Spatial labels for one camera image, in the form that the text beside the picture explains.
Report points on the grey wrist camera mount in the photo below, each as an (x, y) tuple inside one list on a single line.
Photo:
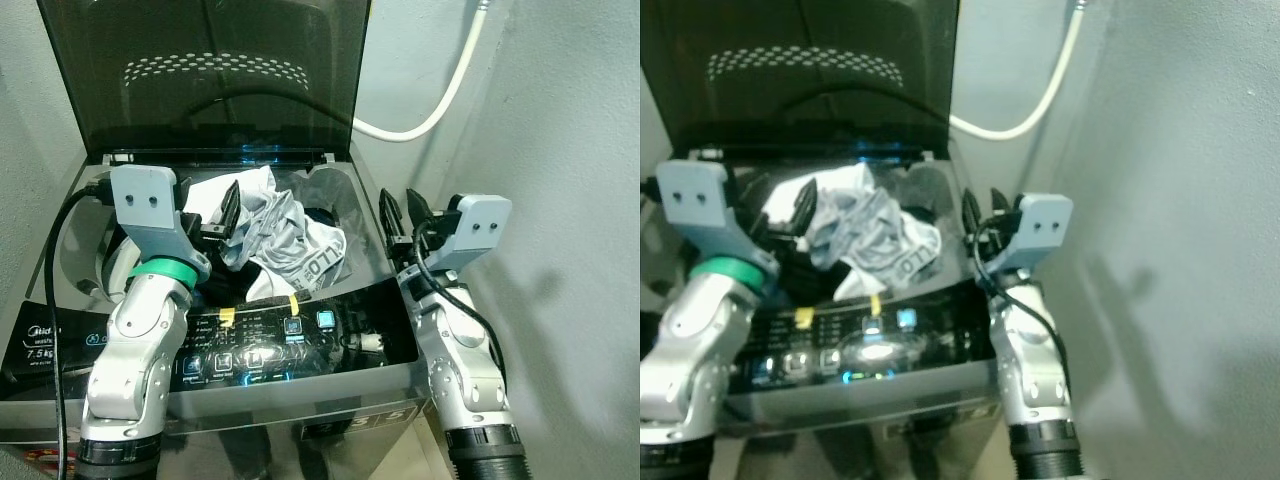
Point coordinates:
[(695, 200), (480, 225), (1045, 225), (145, 200)]

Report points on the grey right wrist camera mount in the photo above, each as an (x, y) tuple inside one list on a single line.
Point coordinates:
[(1045, 225), (480, 225)]

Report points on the white printed T-shirt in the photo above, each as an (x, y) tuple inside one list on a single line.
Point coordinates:
[(285, 240), (880, 240)]

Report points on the silver top-load washing machine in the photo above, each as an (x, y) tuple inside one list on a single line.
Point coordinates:
[(930, 387), (330, 397)]

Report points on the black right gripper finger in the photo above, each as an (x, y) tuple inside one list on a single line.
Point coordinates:
[(972, 217), (391, 220), (1001, 204), (418, 208)]

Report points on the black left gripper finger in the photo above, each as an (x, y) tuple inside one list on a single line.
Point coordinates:
[(235, 253), (813, 253), (232, 208), (805, 208)]

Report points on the black glossy washer control panel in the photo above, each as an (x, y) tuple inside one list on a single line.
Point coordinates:
[(330, 340), (920, 345)]

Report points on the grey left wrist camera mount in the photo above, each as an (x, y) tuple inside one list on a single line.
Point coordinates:
[(695, 200), (145, 200)]

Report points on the smoked transparent washer lid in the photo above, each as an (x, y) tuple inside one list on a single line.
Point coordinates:
[(200, 100), (800, 100)]

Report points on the yellow tape piece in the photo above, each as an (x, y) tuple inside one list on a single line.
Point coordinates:
[(875, 306), (293, 306), (227, 317), (804, 318)]

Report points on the black washer capacity label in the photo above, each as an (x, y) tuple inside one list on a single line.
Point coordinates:
[(45, 350)]

